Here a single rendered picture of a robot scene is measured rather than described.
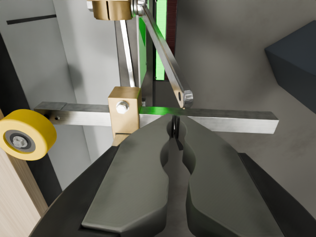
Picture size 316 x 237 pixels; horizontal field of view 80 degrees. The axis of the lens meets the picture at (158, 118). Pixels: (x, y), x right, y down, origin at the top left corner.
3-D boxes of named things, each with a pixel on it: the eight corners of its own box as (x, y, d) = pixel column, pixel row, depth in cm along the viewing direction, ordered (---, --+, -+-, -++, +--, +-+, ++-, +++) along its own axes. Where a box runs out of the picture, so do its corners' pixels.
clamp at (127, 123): (144, 86, 35) (140, 98, 31) (146, 143, 42) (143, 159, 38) (111, 85, 35) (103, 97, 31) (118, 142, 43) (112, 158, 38)
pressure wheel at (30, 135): (46, 80, 35) (-1, 111, 25) (83, 106, 38) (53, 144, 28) (29, 107, 39) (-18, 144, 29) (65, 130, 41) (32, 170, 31)
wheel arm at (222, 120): (270, 108, 36) (281, 120, 32) (264, 123, 38) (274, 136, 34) (44, 98, 37) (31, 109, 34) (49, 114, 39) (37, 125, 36)
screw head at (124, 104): (128, 100, 31) (127, 104, 30) (129, 112, 32) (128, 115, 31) (115, 100, 31) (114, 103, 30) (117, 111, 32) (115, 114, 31)
